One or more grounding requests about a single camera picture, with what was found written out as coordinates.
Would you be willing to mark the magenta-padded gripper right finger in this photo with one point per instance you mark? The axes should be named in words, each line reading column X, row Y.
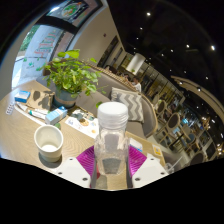
column 150, row 170

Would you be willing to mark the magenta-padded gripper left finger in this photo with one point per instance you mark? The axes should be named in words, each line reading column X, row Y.
column 74, row 171

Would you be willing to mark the clear white-capped water bottle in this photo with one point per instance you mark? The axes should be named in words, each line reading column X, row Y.
column 112, row 133

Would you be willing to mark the clear plastic cup with straw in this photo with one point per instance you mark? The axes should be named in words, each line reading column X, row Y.
column 168, row 168

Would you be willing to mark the yellow card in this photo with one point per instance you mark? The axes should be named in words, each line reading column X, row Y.
column 157, row 150

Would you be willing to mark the small white and blue box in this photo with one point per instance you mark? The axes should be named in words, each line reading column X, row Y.
column 136, row 145

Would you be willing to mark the white paper cup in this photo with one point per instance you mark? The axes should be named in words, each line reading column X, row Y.
column 48, row 141

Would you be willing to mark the colourful printed paper sheet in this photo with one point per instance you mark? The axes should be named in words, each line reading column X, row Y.
column 81, row 121

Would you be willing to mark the grey curved sofa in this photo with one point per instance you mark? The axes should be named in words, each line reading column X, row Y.
column 150, row 116

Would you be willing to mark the group of dining chairs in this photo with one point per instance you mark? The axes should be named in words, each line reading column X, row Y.
column 173, row 120

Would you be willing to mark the blue and white carton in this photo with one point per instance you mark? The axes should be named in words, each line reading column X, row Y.
column 56, row 115

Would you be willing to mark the grey chevron pillow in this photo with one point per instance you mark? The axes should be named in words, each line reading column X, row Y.
column 131, row 103

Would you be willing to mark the white tube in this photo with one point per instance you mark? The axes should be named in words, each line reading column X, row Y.
column 33, row 112

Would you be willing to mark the person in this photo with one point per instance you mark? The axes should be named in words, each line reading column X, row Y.
column 136, row 86

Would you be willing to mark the pill blister pack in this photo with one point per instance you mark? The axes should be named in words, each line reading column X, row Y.
column 10, row 108

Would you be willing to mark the green potted plant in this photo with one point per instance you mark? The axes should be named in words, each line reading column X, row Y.
column 71, row 75

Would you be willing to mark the printed window sticker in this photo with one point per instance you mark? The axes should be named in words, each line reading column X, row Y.
column 43, row 50

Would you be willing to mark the group of ceiling lights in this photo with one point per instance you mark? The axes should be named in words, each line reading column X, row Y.
column 148, row 14

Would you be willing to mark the framed food poster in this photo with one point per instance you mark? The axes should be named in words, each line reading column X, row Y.
column 73, row 10

